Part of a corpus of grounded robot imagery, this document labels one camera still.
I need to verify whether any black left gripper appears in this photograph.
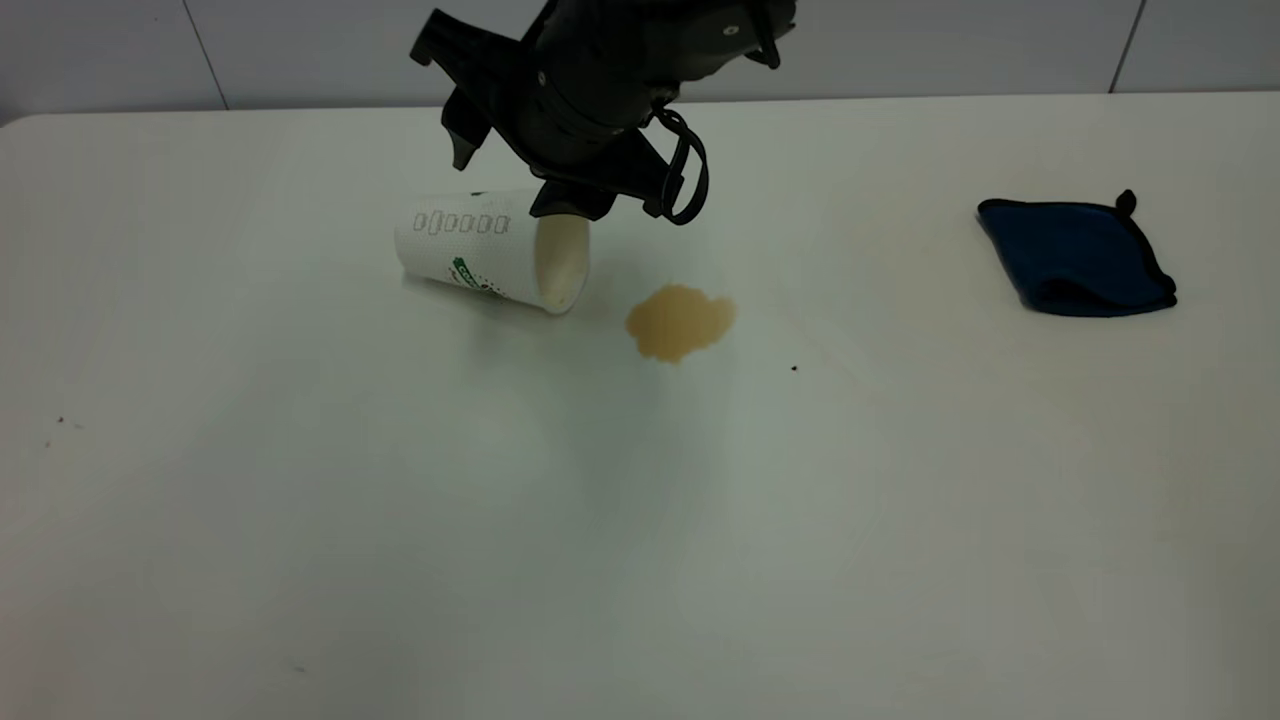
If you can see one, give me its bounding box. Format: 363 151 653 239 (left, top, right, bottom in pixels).
442 0 691 221

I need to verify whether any white paper coffee cup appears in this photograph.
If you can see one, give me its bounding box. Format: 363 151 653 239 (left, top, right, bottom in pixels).
394 189 593 317

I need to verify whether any dark blue cleaning cloth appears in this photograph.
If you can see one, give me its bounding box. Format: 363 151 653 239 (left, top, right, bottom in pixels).
976 189 1178 319

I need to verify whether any brown coffee spill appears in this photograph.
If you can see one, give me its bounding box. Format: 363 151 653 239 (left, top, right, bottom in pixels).
625 284 738 365

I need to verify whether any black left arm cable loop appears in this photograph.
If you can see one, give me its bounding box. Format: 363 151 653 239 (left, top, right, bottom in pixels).
648 105 711 227

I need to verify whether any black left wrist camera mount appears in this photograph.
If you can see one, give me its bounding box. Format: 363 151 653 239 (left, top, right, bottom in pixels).
410 8 526 76

